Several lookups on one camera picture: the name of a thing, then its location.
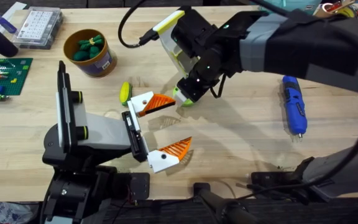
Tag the right wrist upright plate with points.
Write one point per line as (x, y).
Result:
(174, 53)

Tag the red white plastic bag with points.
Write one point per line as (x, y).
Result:
(5, 213)

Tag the black stand post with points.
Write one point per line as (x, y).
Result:
(222, 208)

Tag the tape roll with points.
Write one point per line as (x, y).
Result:
(334, 7)

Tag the green board with toy blocks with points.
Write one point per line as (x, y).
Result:
(6, 77)

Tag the left gripper body grey black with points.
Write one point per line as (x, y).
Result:
(104, 130)

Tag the left wrist upright plate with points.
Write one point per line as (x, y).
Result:
(63, 102)

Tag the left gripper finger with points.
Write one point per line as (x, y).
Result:
(163, 161)
(140, 101)

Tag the teal box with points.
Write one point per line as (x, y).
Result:
(291, 4)

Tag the wrist upright plate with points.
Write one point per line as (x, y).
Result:
(63, 102)
(174, 53)

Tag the blue electric screwdriver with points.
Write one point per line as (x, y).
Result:
(294, 105)

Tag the black rail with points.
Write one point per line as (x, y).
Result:
(166, 213)

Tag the clear plastic parts box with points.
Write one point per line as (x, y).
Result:
(37, 26)

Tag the yellow green corn toy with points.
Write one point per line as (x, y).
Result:
(125, 92)

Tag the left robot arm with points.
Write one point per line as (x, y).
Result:
(73, 193)

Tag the orange ribbed wedge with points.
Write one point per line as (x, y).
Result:
(160, 101)

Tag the white paper sheet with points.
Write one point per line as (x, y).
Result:
(14, 11)

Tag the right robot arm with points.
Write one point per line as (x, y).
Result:
(306, 46)

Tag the brown tub with green toys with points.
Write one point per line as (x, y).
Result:
(95, 59)

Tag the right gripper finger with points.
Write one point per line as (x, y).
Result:
(179, 95)
(189, 104)

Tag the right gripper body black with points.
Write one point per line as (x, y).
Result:
(204, 68)

